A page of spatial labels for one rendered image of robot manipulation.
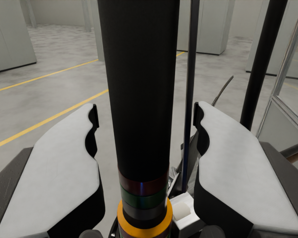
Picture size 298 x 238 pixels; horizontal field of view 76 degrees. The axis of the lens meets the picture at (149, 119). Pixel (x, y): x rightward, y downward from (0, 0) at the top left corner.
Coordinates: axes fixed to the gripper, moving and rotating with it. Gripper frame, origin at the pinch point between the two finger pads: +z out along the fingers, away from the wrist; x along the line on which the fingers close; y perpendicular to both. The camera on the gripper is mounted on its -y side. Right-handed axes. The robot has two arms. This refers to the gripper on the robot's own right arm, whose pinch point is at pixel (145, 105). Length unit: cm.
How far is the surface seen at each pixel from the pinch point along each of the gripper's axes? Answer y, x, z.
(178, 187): 25.7, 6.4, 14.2
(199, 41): 113, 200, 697
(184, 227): 11.0, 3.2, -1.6
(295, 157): 11.2, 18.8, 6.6
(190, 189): 38.6, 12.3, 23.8
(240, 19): 75, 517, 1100
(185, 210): 10.7, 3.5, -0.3
